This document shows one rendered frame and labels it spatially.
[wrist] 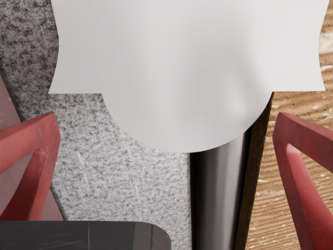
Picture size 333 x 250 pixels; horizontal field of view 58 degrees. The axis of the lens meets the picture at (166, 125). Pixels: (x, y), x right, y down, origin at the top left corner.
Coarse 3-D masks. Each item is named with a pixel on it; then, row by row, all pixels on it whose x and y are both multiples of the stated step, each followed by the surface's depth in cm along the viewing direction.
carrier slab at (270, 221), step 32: (320, 32) 13; (320, 64) 14; (288, 96) 14; (320, 96) 15; (256, 128) 16; (256, 160) 17; (256, 192) 18; (320, 192) 20; (256, 224) 20; (288, 224) 21
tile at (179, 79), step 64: (64, 0) 11; (128, 0) 11; (192, 0) 11; (256, 0) 11; (320, 0) 11; (64, 64) 12; (128, 64) 12; (192, 64) 12; (256, 64) 12; (128, 128) 14; (192, 128) 14
